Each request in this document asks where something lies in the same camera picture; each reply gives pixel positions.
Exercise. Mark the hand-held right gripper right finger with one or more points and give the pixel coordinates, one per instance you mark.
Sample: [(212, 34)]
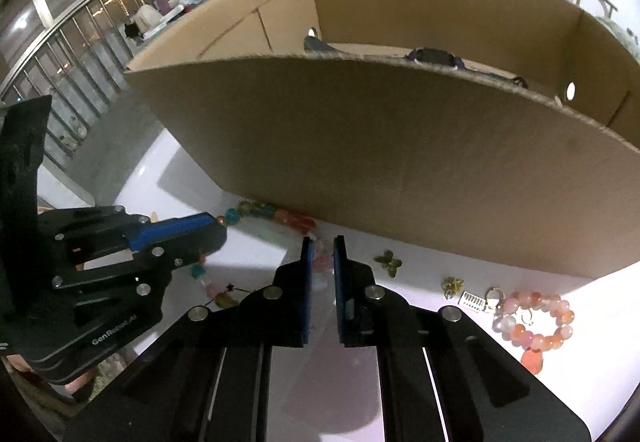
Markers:
[(340, 294)]

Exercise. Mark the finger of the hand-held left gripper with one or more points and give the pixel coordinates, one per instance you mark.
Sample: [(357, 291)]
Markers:
[(180, 224), (200, 244)]

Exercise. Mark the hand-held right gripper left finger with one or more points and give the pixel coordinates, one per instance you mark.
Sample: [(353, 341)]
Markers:
[(307, 294)]

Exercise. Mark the small gold butterfly charm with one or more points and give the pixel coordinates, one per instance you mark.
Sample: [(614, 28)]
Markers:
[(387, 262)]

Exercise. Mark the small gold earring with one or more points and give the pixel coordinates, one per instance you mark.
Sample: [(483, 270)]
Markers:
[(452, 286)]

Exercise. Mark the brown cardboard box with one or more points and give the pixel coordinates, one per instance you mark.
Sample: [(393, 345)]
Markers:
[(375, 162)]

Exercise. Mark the small gold hoop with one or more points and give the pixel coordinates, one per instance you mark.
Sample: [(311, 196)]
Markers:
[(524, 319)]

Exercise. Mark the black purple smartwatch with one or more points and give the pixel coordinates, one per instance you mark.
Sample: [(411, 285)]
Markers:
[(432, 56)]

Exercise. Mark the person's left hand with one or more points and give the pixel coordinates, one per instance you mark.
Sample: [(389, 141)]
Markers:
[(80, 381)]

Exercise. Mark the metal railing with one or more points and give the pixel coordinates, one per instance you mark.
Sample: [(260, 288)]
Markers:
[(65, 52)]

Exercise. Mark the white bag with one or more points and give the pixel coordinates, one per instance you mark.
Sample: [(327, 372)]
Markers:
[(147, 17)]

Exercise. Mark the grey textured blanket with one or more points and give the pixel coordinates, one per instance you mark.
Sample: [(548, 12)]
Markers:
[(625, 37)]

